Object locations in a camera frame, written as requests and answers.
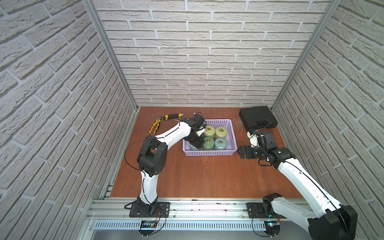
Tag blue-grey tea canister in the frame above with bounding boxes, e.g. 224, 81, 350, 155
190, 144, 200, 151

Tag green tea canister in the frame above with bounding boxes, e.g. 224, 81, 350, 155
202, 137, 215, 151

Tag light blue tea canister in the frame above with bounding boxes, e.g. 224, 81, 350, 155
214, 138, 228, 151

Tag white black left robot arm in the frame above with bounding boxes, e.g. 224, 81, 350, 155
137, 119, 205, 208

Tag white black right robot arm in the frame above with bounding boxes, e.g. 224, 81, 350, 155
238, 145, 358, 240

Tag yellow-green middle tea canister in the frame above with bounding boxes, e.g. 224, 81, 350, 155
204, 126, 216, 139

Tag yellow-green tea canister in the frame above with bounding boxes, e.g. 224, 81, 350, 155
215, 127, 228, 139
204, 126, 216, 139

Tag lavender plastic basket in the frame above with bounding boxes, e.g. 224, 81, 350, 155
183, 119, 238, 157

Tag yellow-green right tea canister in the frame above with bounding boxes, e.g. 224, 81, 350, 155
215, 127, 228, 139

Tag black plastic tool case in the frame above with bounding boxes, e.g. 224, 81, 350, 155
239, 106, 278, 132

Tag yellow black utility knife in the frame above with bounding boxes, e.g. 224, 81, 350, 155
163, 113, 184, 121

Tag yellow black pliers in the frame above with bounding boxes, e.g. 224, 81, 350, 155
149, 116, 162, 134

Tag right controller board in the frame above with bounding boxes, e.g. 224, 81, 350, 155
264, 221, 281, 237

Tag controller board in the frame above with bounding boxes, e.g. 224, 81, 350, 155
264, 221, 281, 237
139, 220, 158, 237

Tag left controller board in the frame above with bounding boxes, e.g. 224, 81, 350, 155
139, 220, 158, 237

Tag white ventilation grille strip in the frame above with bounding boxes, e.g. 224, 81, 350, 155
94, 220, 266, 231

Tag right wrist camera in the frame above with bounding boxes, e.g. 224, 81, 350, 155
256, 131, 278, 151

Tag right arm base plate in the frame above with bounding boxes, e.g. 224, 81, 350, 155
246, 203, 278, 219

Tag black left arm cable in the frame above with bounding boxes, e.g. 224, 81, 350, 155
124, 138, 151, 172

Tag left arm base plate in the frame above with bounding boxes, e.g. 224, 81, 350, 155
129, 201, 171, 218

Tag aluminium front rail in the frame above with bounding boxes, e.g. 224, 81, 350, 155
85, 197, 313, 222

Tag aluminium right corner post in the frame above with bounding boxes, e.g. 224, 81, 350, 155
270, 0, 342, 112

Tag aluminium corner post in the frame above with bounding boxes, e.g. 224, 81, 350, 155
270, 0, 342, 112
83, 0, 139, 112

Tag aluminium left corner post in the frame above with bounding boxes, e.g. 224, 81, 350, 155
83, 0, 139, 112

